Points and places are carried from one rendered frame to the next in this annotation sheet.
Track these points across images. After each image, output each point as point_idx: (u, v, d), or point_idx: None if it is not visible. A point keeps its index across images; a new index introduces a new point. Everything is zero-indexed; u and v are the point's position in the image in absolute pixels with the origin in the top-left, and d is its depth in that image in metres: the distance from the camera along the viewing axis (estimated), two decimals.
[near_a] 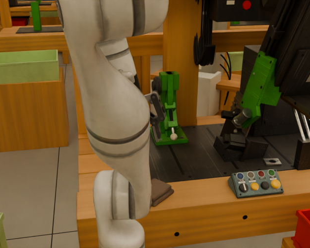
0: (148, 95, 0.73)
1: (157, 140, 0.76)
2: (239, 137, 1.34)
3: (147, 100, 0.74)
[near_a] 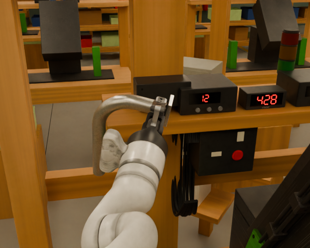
0: None
1: None
2: None
3: None
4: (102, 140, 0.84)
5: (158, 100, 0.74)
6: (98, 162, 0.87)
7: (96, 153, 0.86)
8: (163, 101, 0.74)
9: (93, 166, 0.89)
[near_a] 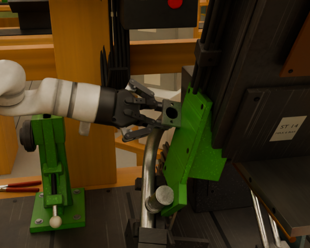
0: (121, 134, 0.73)
1: (168, 128, 0.78)
2: (157, 232, 0.76)
3: (125, 131, 0.74)
4: (144, 183, 0.82)
5: (162, 105, 0.79)
6: (140, 213, 0.80)
7: (140, 202, 0.81)
8: None
9: (141, 225, 0.80)
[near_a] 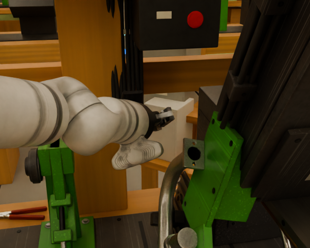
0: (166, 116, 0.69)
1: (160, 129, 0.79)
2: None
3: (162, 118, 0.70)
4: (162, 228, 0.74)
5: None
6: None
7: None
8: None
9: None
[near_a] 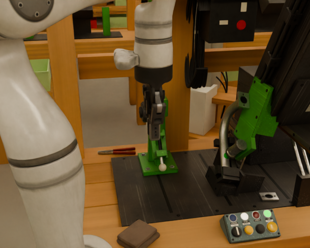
0: (156, 100, 0.70)
1: (149, 138, 0.77)
2: (233, 169, 1.23)
3: (155, 102, 0.71)
4: (222, 145, 1.28)
5: (148, 123, 0.80)
6: (221, 164, 1.26)
7: (220, 157, 1.27)
8: None
9: (221, 171, 1.26)
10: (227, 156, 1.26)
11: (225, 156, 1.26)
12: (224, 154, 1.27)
